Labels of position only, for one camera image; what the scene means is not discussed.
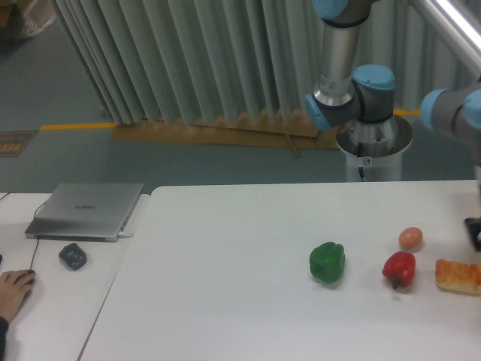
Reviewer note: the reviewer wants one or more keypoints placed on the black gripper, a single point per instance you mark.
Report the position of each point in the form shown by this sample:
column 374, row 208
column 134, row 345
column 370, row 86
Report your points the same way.
column 473, row 229

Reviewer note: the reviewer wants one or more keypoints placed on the black computer mouse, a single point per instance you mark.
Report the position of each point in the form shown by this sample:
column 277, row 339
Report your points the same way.
column 27, row 278

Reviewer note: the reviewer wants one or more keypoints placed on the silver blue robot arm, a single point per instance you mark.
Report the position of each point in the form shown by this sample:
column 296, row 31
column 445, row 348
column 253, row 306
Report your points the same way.
column 360, row 100

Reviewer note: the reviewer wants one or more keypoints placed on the dark sleeve forearm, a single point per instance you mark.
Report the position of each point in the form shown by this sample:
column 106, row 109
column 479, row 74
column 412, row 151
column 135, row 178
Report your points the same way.
column 4, row 326

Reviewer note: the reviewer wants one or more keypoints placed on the red bell pepper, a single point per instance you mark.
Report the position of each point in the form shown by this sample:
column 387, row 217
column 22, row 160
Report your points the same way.
column 399, row 269

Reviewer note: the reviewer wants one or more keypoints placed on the green bell pepper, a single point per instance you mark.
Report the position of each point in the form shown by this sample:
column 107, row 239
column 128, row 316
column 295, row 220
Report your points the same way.
column 327, row 262

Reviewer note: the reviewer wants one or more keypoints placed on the person's hand on mouse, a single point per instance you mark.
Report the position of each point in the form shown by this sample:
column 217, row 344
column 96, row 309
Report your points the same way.
column 12, row 297

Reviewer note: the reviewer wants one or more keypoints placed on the orange bread loaf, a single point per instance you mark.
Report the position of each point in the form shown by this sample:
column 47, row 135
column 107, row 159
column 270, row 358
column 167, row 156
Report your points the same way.
column 458, row 277

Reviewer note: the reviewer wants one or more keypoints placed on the brown egg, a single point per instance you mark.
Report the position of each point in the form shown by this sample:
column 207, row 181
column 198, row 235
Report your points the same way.
column 410, row 238

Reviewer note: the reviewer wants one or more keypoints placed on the brown cardboard sheet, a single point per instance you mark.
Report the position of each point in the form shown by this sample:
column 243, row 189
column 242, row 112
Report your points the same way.
column 296, row 132

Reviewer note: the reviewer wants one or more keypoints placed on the pale green folding curtain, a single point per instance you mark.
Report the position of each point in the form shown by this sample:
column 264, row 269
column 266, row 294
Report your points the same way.
column 204, row 59

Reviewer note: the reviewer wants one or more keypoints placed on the silver closed laptop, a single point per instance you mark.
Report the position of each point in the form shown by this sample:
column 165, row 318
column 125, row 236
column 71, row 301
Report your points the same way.
column 97, row 212

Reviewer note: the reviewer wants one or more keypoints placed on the cardboard box stack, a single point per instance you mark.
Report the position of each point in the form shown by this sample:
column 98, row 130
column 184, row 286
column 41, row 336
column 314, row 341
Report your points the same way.
column 25, row 19

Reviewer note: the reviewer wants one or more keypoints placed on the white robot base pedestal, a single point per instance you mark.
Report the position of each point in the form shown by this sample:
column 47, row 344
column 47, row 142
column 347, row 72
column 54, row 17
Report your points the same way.
column 373, row 152

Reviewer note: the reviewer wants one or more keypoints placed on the white USB cable plug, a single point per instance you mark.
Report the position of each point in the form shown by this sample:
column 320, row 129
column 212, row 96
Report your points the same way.
column 131, row 223

